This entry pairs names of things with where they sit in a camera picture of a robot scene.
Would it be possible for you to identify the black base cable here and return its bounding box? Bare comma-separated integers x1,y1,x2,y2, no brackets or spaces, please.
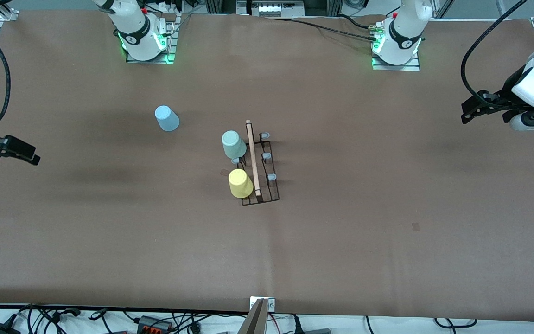
339,14,380,29
267,16,375,41

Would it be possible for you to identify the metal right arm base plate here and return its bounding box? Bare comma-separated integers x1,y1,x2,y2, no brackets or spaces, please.
126,14,177,64

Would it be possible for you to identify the brown table mat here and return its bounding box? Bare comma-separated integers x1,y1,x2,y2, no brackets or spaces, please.
0,9,534,323

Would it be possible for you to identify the white terminal block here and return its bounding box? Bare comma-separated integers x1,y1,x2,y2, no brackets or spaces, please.
251,0,305,17

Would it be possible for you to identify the yellow plastic cup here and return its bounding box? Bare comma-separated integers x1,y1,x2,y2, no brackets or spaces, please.
228,168,254,199

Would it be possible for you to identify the silver metal bracket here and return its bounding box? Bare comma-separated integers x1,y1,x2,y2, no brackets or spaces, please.
250,297,275,312

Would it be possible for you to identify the grey camera stand profile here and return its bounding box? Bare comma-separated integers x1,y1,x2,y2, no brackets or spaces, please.
237,299,270,334

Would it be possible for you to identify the mint green plastic cup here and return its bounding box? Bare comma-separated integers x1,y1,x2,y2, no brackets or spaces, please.
222,130,247,159

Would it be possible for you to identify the black orange connector box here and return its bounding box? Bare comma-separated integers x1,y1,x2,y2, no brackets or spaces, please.
137,315,173,334

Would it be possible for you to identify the light blue plastic cup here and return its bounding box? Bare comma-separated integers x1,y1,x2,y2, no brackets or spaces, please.
155,105,180,132

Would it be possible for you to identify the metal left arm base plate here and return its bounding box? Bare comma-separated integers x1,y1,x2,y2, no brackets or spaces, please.
372,51,421,72

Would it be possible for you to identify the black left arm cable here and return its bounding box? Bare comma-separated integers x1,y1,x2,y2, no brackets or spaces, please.
461,0,530,100

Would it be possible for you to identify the black wire cup holder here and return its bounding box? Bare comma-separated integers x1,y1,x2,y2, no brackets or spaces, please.
232,120,280,207

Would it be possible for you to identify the black looped cable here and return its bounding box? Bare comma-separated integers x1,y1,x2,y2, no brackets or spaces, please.
434,317,479,328

